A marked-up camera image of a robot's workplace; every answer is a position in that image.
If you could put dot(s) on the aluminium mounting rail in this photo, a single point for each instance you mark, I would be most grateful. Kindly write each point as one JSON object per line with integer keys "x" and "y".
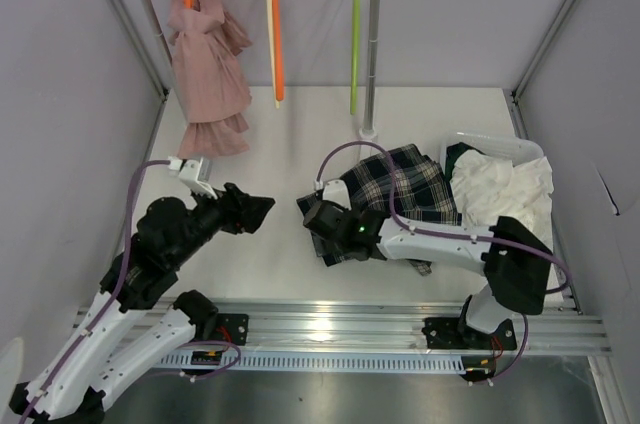
{"x": 326, "y": 326}

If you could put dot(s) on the white laundry basket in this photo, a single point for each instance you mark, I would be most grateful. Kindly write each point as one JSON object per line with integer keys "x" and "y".
{"x": 517, "y": 150}

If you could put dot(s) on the slotted cable duct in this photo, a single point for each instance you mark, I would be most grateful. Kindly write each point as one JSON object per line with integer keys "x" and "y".
{"x": 253, "y": 360}

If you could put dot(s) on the green plastic hanger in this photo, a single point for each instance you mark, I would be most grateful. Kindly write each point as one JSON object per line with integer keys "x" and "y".
{"x": 354, "y": 61}

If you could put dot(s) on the white crumpled garment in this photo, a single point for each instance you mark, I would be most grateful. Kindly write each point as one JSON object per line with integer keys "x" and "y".
{"x": 486, "y": 188}

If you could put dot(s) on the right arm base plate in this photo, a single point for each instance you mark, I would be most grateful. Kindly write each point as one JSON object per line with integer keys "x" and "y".
{"x": 465, "y": 331}

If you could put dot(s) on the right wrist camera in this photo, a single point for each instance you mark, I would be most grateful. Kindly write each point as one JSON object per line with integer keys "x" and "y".
{"x": 334, "y": 191}

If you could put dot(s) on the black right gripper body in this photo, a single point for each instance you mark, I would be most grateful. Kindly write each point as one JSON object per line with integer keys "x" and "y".
{"x": 341, "y": 247}

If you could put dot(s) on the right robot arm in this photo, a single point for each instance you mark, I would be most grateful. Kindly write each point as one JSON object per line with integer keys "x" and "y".
{"x": 513, "y": 261}

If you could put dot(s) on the pink pleated skirt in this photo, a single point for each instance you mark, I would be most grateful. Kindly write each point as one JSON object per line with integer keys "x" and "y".
{"x": 210, "y": 80}

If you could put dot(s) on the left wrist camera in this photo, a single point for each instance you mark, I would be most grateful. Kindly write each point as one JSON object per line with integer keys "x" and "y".
{"x": 194, "y": 174}

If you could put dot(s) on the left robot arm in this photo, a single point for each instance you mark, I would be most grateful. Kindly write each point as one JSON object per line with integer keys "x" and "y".
{"x": 91, "y": 371}

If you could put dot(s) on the dark green garment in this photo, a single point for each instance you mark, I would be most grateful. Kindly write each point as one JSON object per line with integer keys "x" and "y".
{"x": 452, "y": 154}

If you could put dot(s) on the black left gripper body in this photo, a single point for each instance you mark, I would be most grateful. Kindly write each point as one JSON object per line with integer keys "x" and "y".
{"x": 214, "y": 215}

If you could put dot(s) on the navy plaid skirt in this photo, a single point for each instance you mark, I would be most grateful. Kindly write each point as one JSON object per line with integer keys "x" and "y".
{"x": 415, "y": 187}

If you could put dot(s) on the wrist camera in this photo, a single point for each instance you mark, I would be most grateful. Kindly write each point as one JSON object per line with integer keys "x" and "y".
{"x": 194, "y": 174}
{"x": 334, "y": 191}

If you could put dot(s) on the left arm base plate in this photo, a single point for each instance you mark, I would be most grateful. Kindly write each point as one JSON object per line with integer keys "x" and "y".
{"x": 220, "y": 326}

